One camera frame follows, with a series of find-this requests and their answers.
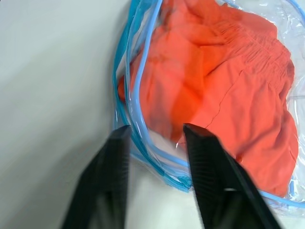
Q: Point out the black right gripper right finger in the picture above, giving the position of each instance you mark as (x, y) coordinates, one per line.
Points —
(214, 181)

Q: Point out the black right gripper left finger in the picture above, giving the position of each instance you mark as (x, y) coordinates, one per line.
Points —
(107, 171)

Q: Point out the clear plastic pouch blue trim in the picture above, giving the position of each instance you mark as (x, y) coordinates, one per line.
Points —
(133, 100)

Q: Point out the orange cloth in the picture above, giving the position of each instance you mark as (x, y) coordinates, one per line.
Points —
(214, 90)

